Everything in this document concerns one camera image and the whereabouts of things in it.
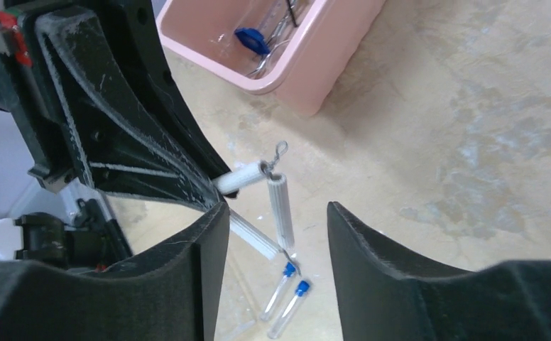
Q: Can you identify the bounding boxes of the black wire tripod ring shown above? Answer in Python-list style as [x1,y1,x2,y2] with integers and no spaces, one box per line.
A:
[285,0,300,28]

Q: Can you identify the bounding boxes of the pink plastic bin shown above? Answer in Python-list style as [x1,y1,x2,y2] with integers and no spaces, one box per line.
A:
[156,1,383,116]

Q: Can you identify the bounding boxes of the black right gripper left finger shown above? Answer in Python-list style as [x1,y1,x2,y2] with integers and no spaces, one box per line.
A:
[0,202,229,340]

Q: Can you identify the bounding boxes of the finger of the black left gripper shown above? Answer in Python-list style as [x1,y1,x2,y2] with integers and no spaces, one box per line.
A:
[92,1,230,179]

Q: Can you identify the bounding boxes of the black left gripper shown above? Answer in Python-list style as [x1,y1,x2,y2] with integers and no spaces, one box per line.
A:
[0,1,224,212]

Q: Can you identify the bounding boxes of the clay pipe triangle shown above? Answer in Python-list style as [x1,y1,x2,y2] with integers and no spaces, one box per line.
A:
[212,141,302,275]

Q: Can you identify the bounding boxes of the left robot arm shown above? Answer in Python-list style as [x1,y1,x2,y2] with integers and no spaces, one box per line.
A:
[0,1,229,269]

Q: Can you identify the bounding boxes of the metal crucible tongs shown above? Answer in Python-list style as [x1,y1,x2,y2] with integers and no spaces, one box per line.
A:
[246,1,304,79]

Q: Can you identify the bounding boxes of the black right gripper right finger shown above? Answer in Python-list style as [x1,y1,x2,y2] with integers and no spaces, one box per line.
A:
[327,202,551,340]

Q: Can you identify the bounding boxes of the graduated cylinder blue base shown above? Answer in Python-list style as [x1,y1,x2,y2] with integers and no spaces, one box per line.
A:
[233,0,281,58]

